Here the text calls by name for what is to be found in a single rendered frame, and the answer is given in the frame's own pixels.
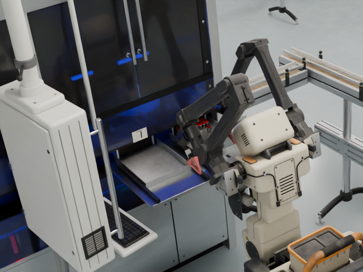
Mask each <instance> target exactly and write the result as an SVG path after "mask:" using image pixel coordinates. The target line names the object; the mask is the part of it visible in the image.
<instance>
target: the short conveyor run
mask: <svg viewBox="0 0 363 272"><path fill-rule="evenodd" d="M296 64H297V61H294V62H291V63H289V64H286V65H284V66H281V67H279V68H277V71H278V73H279V76H280V79H281V81H282V83H283V85H284V88H285V90H286V92H289V91H292V90H294V89H297V88H299V87H301V86H304V85H306V84H308V71H307V70H303V69H301V68H302V67H304V65H303V64H300V65H298V66H296ZM248 83H249V86H250V88H251V91H252V94H253V96H254V99H255V102H254V103H253V104H252V105H249V107H248V108H250V107H253V106H255V105H258V104H260V103H263V102H265V101H267V100H270V99H272V98H274V97H273V95H272V92H271V90H270V88H269V86H268V83H267V81H266V79H265V76H264V74H261V75H258V76H256V77H253V78H251V79H249V82H248Z"/></svg>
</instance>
